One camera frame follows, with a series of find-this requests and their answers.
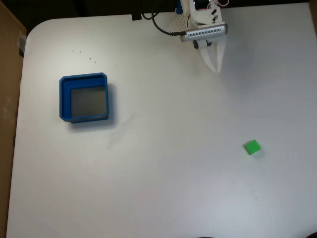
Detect green cube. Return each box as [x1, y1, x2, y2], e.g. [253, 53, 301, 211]
[243, 139, 262, 156]

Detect blue open box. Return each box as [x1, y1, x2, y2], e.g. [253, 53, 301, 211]
[59, 72, 110, 124]

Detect brown cardboard box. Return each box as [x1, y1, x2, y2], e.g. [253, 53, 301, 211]
[0, 2, 27, 238]

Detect dark label on cardboard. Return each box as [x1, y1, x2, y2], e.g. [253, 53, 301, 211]
[17, 33, 27, 58]

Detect silver camera box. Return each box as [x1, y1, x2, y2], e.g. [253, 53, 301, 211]
[179, 23, 228, 42]

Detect black camera cable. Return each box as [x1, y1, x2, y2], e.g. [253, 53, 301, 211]
[140, 0, 188, 37]

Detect red white servo wires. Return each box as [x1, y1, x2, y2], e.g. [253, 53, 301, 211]
[187, 0, 230, 29]

